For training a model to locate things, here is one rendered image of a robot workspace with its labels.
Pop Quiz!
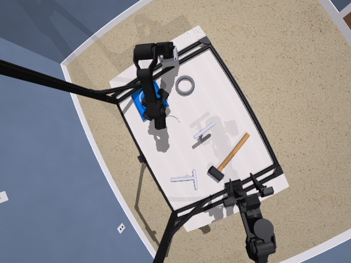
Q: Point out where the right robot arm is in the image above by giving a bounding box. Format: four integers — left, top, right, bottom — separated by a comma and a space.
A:
233, 184, 276, 263

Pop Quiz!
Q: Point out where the black mallet with wooden handle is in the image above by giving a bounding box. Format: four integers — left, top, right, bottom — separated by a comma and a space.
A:
208, 133, 250, 181

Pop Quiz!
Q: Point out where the grey cylindrical rod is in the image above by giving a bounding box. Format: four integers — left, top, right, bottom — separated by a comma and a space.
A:
194, 122, 215, 139

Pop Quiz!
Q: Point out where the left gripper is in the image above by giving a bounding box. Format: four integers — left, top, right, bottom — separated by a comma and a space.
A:
142, 88, 169, 121

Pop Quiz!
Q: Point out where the blue tray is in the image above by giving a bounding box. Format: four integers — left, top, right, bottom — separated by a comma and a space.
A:
131, 80, 169, 120

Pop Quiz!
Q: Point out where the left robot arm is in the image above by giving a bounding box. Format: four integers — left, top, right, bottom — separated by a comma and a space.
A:
133, 42, 174, 130

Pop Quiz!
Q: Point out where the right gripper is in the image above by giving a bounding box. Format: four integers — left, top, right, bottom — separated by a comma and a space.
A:
223, 173, 274, 219

